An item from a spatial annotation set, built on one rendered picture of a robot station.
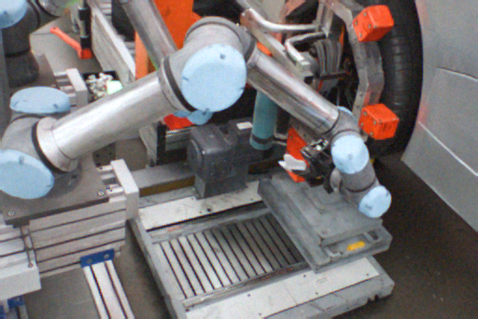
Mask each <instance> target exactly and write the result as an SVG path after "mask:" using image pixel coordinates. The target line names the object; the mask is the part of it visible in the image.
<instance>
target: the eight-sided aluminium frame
mask: <svg viewBox="0 0 478 319"><path fill-rule="evenodd" d="M318 1H319V2H322V3H323V4H324V5H325V7H327V8H328V9H331V10H332V11H333V12H334V14H337V15H338V16H339V17H341V18H342V19H343V20H344V21H345V24H346V28H347V32H348V36H349V40H350V44H351V48H352V51H353V55H354V59H355V63H356V67H357V70H358V78H359V86H358V92H357V96H356V99H355V102H354V106H353V110H352V116H353V117H354V119H355V121H356V122H357V127H358V131H359V134H360V136H361V138H362V141H363V142H366V141H367V138H368V136H369V135H368V134H367V133H366V132H365V131H364V130H363V129H361V127H360V126H359V119H360V114H361V110H362V107H363V106H364V105H370V104H378V103H379V99H380V96H381V93H382V90H383V89H384V84H385V80H384V71H382V67H381V63H380V60H379V56H378V52H377V49H376V48H375V45H374V42H373V41H370V42H362V43H359V40H358V38H357V35H356V31H355V28H354V26H353V23H352V22H353V20H354V19H355V18H356V17H357V16H358V15H359V14H360V13H361V12H362V11H363V10H364V8H363V7H362V6H360V5H359V4H357V3H356V2H354V1H353V0H289V1H288V2H287V3H286V4H284V5H283V6H282V7H281V9H280V13H279V21H278V24H299V19H300V16H301V15H302V14H303V12H305V11H306V10H307V9H309V8H310V7H312V6H313V5H314V4H316V3H317V2H318ZM293 36H297V33H278V32H276V40H277V41H278V42H279V43H280V44H281V45H282V46H283V47H284V44H285V42H286V41H287V40H288V39H289V38H292V37H293ZM289 124H290V125H291V127H292V128H293V129H294V131H296V132H297V133H298V134H299V135H300V136H301V138H302V139H303V140H304V141H305V142H306V143H307V144H308V145H311V144H312V143H313V142H315V143H316V142H317V141H319V140H321V138H320V136H319V133H318V132H316V131H314V130H313V129H311V128H310V127H309V126H307V125H306V124H304V123H303V122H302V121H300V120H299V119H297V118H295V117H293V116H292V114H290V119H289ZM289 124H288V125H289ZM321 141H322V140H321Z"/></svg>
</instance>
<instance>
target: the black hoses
mask: <svg viewBox="0 0 478 319"><path fill-rule="evenodd" d="M309 55H310V56H311V57H312V58H318V69H319V70H316V79H317V80H319V81H325V80H332V79H339V78H345V74H346V71H345V69H344V68H342V67H341V62H342V57H343V46H342V44H341V43H340V42H338V41H330V40H329V39H324V40H321V41H320V42H316V43H315V44H312V46H311V49H309Z"/></svg>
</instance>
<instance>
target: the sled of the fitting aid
mask: <svg viewBox="0 0 478 319"><path fill-rule="evenodd" d="M272 179H273V177H272V176H271V177H267V178H263V179H260V183H259V189H258V193H259V195H260V197H261V198H262V200H263V201H264V202H265V204H266V205H267V207H268V208H269V209H270V211H271V212H272V214H273V215H274V217H275V218H276V220H277V221H278V223H279V224H280V225H281V227H282V228H283V230H284V231H285V232H286V234H287V235H288V237H289V238H290V240H291V241H292V243H293V244H294V245H296V247H297V248H298V250H299V251H300V252H301V254H302V256H303V257H304V258H305V260H306V261H307V263H308V264H309V265H310V267H311V268H312V270H313V271H314V272H315V274H317V273H320V272H322V271H325V270H330V269H332V268H335V267H339V266H342V265H344V264H347V263H350V262H353V261H355V260H358V259H361V258H364V257H368V256H371V255H374V254H377V253H380V252H383V251H386V250H388V248H389V246H390V243H391V241H392V238H393V237H392V236H391V234H390V233H389V231H388V230H387V229H386V228H385V227H384V226H383V225H382V226H381V228H379V229H372V230H369V231H366V232H363V233H360V234H358V236H355V237H352V238H348V239H345V240H342V241H339V242H337V243H331V244H328V245H325V246H321V247H319V246H318V245H317V243H316V242H315V240H314V239H313V238H312V236H311V235H310V233H309V231H308V230H307V229H306V227H305V226H304V225H303V223H302V222H301V220H300V219H299V218H298V217H297V216H296V215H295V214H294V213H293V212H292V211H291V209H290V208H289V207H288V205H287V204H286V202H285V201H284V200H283V198H282V197H281V196H280V193H279V192H278V191H277V189H276V188H275V187H274V185H273V184H272Z"/></svg>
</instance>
